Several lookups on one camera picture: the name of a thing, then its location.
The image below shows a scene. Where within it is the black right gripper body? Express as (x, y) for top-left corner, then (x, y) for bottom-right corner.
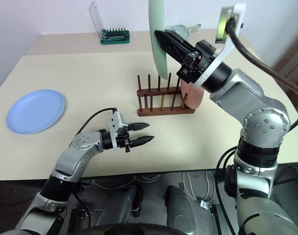
(176, 40), (216, 85)

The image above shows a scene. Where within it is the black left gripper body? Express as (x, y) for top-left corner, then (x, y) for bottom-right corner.
(115, 131), (135, 153)

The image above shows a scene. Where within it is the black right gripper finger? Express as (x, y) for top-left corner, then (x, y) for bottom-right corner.
(154, 29), (198, 67)

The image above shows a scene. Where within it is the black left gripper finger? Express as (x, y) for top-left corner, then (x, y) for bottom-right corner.
(128, 122), (150, 132)
(130, 135), (155, 147)

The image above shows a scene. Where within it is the green plate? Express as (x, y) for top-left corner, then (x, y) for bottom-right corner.
(148, 0), (170, 80)

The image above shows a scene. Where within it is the wooden dish rack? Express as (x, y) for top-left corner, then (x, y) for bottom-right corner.
(136, 73), (197, 117)

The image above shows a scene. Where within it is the clear glass bottle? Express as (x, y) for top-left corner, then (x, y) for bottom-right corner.
(166, 23), (202, 39)

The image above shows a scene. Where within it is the pink plate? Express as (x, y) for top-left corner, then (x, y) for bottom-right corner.
(180, 79), (205, 110)

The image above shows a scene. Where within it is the green screwdriver bit set case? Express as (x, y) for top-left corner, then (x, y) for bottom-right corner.
(89, 0), (131, 46)

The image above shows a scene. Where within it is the dark grey rounded shape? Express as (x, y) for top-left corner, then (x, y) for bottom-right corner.
(106, 185), (145, 227)
(164, 185), (197, 235)

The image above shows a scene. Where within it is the black round robot part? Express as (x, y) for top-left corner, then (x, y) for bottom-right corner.
(76, 221), (189, 235)

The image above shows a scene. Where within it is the blue plate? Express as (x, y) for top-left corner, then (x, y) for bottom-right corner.
(6, 89), (67, 135)

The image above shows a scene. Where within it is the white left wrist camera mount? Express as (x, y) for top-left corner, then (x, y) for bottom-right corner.
(108, 111), (129, 150)

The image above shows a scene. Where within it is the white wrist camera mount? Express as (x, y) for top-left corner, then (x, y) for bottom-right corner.
(192, 2), (248, 89)
(108, 111), (129, 150)

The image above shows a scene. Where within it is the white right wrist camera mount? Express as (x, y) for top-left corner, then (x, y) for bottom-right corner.
(192, 2), (248, 89)

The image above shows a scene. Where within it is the white floor cable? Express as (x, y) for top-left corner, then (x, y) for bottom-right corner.
(182, 170), (216, 204)
(90, 172), (162, 191)

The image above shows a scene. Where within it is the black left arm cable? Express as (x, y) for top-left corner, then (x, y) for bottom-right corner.
(75, 107), (118, 136)

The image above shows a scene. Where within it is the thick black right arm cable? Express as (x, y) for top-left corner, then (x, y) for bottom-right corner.
(224, 18), (298, 132)

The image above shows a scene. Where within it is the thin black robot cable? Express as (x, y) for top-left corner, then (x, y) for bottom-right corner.
(214, 146), (239, 235)

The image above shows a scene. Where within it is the metal floor bracket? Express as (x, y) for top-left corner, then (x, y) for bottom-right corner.
(200, 199), (217, 216)

